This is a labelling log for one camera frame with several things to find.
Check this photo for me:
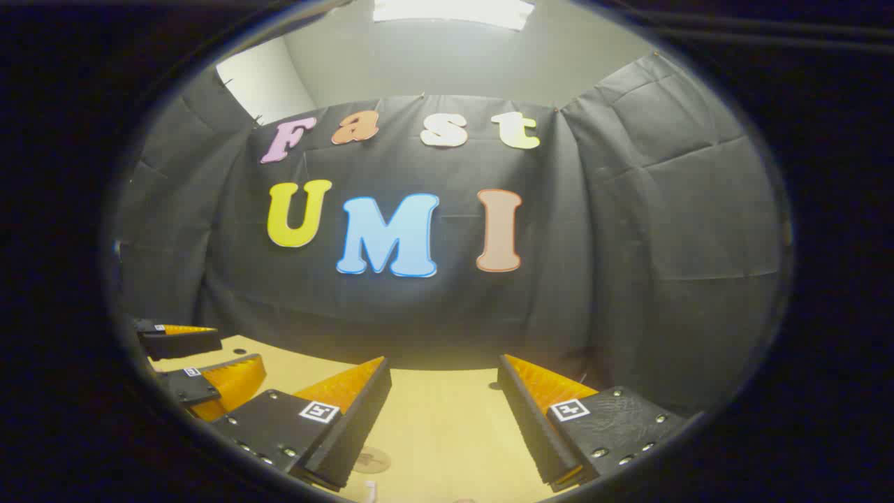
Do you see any black backdrop cloth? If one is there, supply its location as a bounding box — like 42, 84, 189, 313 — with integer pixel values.
115, 52, 793, 420

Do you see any wooden desktop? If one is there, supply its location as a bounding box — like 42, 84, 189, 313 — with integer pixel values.
150, 334, 559, 503

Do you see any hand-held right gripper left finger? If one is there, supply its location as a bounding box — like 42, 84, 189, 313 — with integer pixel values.
210, 356, 392, 492

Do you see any round cork coaster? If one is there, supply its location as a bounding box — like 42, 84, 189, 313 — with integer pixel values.
351, 446, 392, 476

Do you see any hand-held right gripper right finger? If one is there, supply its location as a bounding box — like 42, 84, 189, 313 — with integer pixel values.
497, 353, 689, 493

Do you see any ceiling light panel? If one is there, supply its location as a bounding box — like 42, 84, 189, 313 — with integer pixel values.
372, 0, 536, 31

